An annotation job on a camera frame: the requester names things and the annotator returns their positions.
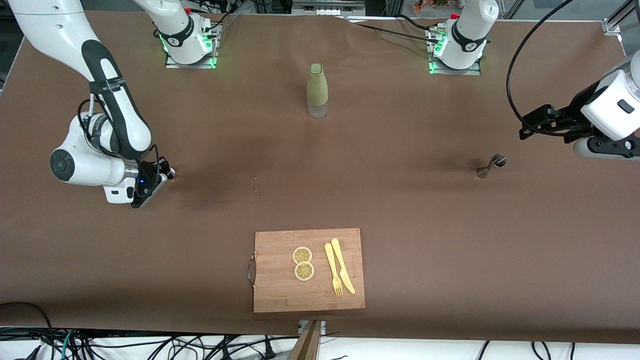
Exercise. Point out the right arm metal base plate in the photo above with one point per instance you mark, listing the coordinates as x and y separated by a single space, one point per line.
172 65

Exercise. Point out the brown table cover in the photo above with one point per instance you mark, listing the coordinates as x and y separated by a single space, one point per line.
400 210

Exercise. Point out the yellow plastic fork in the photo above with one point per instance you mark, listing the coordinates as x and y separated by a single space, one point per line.
332 267

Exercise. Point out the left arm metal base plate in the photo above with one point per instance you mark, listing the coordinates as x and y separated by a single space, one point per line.
475 71

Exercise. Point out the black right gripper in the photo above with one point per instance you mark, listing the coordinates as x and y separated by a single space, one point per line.
148 182

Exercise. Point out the wooden post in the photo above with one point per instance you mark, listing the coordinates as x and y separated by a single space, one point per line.
307 345

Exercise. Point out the wooden cutting board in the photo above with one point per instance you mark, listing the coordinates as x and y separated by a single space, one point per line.
280 290

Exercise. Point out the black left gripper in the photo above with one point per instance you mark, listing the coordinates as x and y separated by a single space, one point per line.
573 116

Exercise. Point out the green bottle with clear base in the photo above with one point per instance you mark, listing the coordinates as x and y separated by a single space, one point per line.
317 87

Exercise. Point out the aluminium frame corner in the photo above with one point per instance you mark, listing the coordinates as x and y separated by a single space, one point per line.
617 22

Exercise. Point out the small metal bracket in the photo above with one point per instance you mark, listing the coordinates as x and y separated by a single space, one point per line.
323 326

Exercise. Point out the yellow plastic knife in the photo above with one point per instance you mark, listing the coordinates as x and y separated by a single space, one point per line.
342 267

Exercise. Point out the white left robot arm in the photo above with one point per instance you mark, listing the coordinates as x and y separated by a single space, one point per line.
467 35

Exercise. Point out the steel jigger measuring cup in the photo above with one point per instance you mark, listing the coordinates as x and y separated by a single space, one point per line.
492 165

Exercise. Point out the lemon slice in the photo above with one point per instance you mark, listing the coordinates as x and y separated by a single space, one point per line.
302 255
304 271

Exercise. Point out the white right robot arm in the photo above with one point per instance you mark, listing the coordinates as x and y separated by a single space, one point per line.
115 110

